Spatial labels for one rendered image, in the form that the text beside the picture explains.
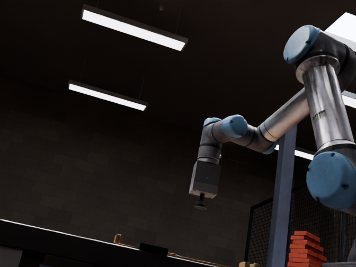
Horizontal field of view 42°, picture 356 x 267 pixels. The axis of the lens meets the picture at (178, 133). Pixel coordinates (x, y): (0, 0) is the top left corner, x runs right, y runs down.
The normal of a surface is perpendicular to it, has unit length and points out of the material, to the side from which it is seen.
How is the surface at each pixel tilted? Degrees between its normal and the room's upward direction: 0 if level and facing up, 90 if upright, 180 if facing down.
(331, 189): 98
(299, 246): 90
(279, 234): 90
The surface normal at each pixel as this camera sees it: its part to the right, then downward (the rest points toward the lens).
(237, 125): 0.51, -0.24
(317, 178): -0.84, -0.21
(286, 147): 0.25, -0.33
